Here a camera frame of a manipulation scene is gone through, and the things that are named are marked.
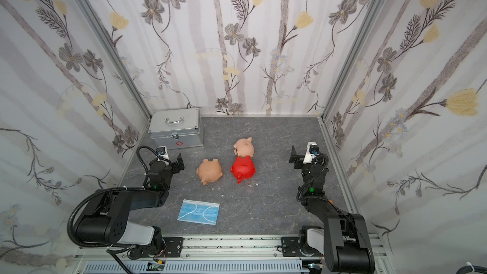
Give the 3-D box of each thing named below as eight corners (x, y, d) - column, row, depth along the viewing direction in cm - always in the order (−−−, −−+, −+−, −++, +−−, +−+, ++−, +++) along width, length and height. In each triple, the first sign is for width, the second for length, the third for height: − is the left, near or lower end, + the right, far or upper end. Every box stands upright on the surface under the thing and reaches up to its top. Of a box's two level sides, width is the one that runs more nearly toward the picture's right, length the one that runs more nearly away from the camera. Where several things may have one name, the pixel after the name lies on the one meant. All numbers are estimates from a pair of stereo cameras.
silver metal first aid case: (156, 150, 106) (144, 131, 93) (169, 115, 124) (160, 95, 111) (201, 150, 107) (195, 131, 94) (207, 116, 124) (203, 96, 111)
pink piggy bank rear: (239, 164, 101) (239, 155, 93) (233, 151, 106) (232, 141, 99) (256, 158, 103) (257, 148, 96) (249, 145, 109) (249, 135, 101)
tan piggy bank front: (199, 185, 92) (195, 177, 85) (202, 167, 99) (199, 158, 92) (220, 185, 92) (218, 178, 86) (222, 167, 99) (220, 158, 92)
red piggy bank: (238, 185, 93) (238, 178, 86) (229, 169, 98) (228, 161, 92) (257, 176, 96) (258, 168, 89) (247, 161, 102) (247, 152, 95)
